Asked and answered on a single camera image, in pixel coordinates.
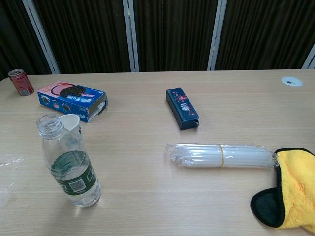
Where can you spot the clear water bottle green label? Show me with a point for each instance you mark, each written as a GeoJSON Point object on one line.
{"type": "Point", "coordinates": [73, 177]}

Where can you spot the white paper cup blue flower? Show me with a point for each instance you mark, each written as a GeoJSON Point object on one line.
{"type": "Point", "coordinates": [72, 122]}

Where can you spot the dark blue narrow box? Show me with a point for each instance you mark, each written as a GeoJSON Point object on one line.
{"type": "Point", "coordinates": [183, 108]}

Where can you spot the clear pack of white straws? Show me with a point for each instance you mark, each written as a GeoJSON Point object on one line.
{"type": "Point", "coordinates": [201, 156]}

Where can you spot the yellow rubber band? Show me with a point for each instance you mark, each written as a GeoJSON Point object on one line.
{"type": "Point", "coordinates": [222, 157]}

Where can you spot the blue Oreo cookie box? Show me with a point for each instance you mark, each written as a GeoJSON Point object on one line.
{"type": "Point", "coordinates": [73, 100]}

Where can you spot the red soda can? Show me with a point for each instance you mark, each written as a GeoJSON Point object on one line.
{"type": "Point", "coordinates": [22, 83]}

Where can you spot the yellow and black microfiber cloth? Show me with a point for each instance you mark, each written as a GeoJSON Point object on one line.
{"type": "Point", "coordinates": [297, 186]}

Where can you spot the grey metal partition post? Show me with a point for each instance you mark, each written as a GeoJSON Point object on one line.
{"type": "Point", "coordinates": [131, 37]}
{"type": "Point", "coordinates": [310, 57]}
{"type": "Point", "coordinates": [40, 37]}
{"type": "Point", "coordinates": [216, 37]}

